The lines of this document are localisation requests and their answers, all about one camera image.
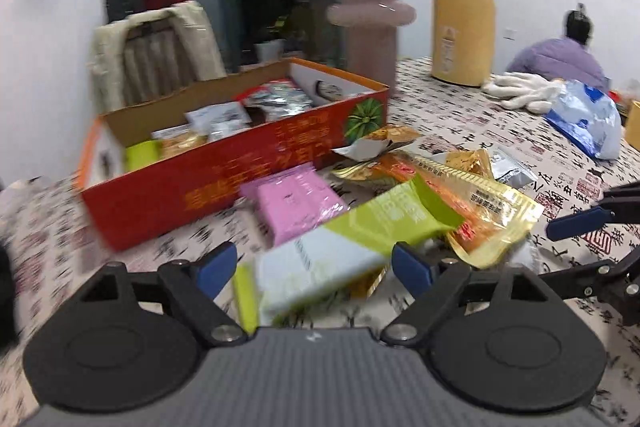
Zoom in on orange gold snack packet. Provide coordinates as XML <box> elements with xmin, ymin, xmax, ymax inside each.
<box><xmin>332</xmin><ymin>150</ymin><xmax>544</xmax><ymax>269</ymax></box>

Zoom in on silver grey snack packet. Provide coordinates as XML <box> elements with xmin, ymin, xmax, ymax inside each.
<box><xmin>488</xmin><ymin>146</ymin><xmax>537</xmax><ymax>190</ymax></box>

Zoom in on green white long snack packet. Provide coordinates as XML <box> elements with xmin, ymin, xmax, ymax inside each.
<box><xmin>232</xmin><ymin>174</ymin><xmax>463</xmax><ymax>333</ymax></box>

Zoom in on pink snack packet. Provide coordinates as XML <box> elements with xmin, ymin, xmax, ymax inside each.
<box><xmin>240</xmin><ymin>162</ymin><xmax>349</xmax><ymax>246</ymax></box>

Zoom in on silver red foil snack bag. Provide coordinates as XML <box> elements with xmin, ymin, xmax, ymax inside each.
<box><xmin>238</xmin><ymin>77</ymin><xmax>314</xmax><ymax>122</ymax></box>

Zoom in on green snack bar packet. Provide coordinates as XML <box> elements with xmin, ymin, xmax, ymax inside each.
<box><xmin>125</xmin><ymin>140</ymin><xmax>160</xmax><ymax>172</ymax></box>

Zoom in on silver oat crisp packet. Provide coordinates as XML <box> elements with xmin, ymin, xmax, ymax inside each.
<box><xmin>333</xmin><ymin>124</ymin><xmax>421</xmax><ymax>162</ymax></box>

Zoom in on blue white plastic bag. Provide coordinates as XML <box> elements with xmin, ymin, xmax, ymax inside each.
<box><xmin>544</xmin><ymin>80</ymin><xmax>623</xmax><ymax>160</ymax></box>

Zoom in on red cardboard snack box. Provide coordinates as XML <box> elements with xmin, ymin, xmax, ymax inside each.
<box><xmin>75</xmin><ymin>57</ymin><xmax>390</xmax><ymax>251</ymax></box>

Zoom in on white work gloves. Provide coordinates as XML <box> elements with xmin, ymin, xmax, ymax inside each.
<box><xmin>482</xmin><ymin>72</ymin><xmax>565</xmax><ymax>115</ymax></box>

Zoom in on calligraphy tablecloth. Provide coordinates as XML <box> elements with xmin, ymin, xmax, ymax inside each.
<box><xmin>1</xmin><ymin>58</ymin><xmax>639</xmax><ymax>426</ymax></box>

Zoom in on person in purple jacket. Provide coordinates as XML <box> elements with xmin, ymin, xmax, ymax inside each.
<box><xmin>506</xmin><ymin>3</ymin><xmax>610</xmax><ymax>92</ymax></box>

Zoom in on yellow thermos jug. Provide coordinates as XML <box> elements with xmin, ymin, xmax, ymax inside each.
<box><xmin>432</xmin><ymin>0</ymin><xmax>496</xmax><ymax>88</ymax></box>

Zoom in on wooden chair with jacket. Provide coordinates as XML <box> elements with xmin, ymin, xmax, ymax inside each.
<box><xmin>122</xmin><ymin>17</ymin><xmax>198</xmax><ymax>106</ymax></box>

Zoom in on beige jacket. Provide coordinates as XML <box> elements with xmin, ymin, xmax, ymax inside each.
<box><xmin>89</xmin><ymin>0</ymin><xmax>227</xmax><ymax>114</ymax></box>

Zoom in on pink ring vase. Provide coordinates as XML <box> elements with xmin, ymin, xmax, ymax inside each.
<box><xmin>326</xmin><ymin>0</ymin><xmax>416</xmax><ymax>94</ymax></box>

